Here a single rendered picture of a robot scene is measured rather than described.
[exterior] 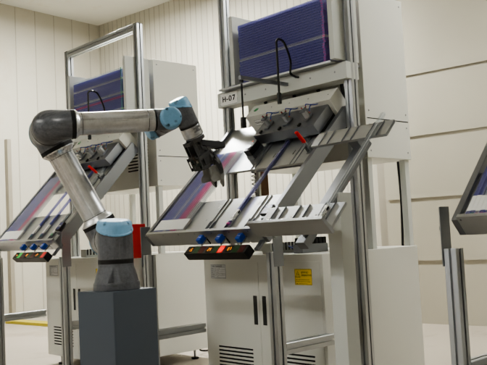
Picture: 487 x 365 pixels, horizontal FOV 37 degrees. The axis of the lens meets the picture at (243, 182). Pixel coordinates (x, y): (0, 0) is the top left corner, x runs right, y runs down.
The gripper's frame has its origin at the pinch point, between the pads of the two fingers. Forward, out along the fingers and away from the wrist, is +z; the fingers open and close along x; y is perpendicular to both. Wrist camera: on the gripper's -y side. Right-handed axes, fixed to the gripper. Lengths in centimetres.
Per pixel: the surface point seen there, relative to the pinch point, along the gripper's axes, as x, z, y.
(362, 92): 20, -2, -74
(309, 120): 12.5, -3.4, -45.4
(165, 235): -34.2, 16.1, 9.0
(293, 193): 21.0, 12.9, -12.7
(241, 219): 4.7, 15.3, 1.5
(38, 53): -440, -68, -223
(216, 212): -13.9, 14.0, -3.7
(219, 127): -284, 54, -263
